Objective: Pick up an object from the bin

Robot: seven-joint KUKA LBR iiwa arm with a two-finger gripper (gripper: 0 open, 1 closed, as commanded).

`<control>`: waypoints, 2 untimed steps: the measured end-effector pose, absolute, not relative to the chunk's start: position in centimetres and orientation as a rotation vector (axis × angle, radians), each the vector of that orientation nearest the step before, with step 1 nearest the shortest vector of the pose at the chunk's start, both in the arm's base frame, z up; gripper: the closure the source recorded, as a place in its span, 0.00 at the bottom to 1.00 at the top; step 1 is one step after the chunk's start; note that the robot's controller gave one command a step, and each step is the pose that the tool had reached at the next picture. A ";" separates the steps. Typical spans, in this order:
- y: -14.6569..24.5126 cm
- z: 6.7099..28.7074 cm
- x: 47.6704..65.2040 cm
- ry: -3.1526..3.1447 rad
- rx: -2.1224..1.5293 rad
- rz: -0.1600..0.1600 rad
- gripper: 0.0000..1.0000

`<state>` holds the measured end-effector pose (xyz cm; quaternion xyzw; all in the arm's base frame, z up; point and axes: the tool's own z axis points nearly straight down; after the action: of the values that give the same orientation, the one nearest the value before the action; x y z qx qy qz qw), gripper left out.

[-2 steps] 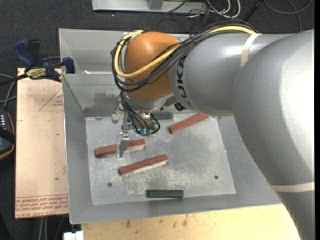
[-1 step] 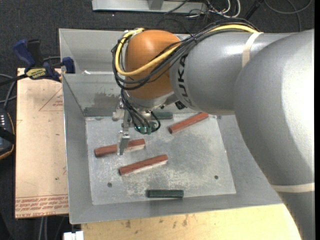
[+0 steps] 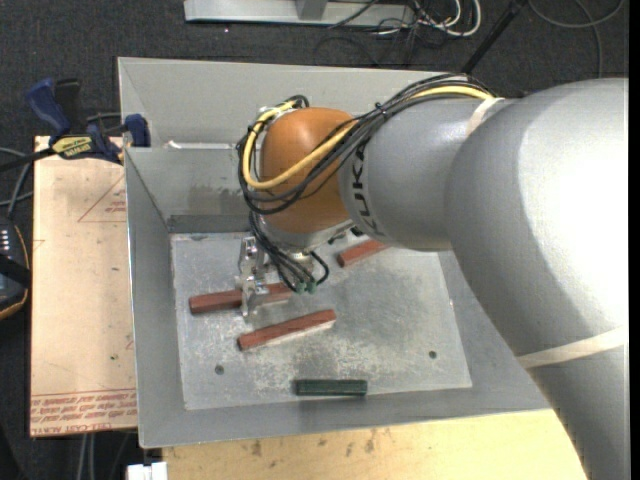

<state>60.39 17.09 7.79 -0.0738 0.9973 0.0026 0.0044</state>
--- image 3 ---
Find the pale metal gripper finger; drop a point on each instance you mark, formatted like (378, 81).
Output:
(248, 258)
(254, 306)

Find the grey metal bin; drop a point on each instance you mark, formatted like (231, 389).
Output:
(380, 318)

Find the dark green flat block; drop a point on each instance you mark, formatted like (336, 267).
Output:
(330, 387)

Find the brown cardboard board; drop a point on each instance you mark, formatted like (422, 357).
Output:
(80, 288)

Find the red-brown flat block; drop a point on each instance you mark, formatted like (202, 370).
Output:
(357, 254)
(285, 330)
(215, 302)

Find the black cylinder on white bracket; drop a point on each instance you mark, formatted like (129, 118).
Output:
(354, 230)

